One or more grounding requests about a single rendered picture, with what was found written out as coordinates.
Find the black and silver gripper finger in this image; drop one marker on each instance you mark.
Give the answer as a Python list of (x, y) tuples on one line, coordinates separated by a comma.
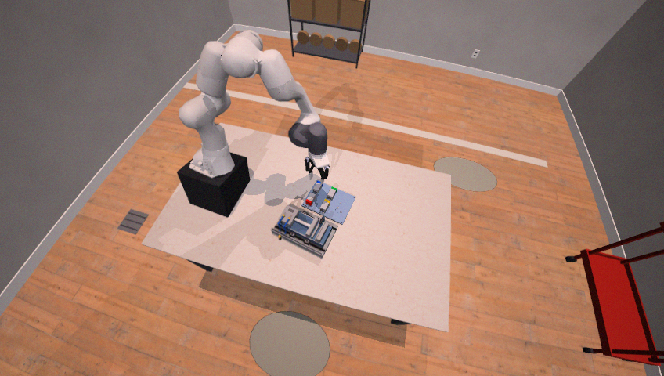
[(323, 173), (308, 169)]

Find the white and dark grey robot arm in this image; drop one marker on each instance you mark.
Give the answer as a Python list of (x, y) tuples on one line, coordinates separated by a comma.
[(243, 57)]

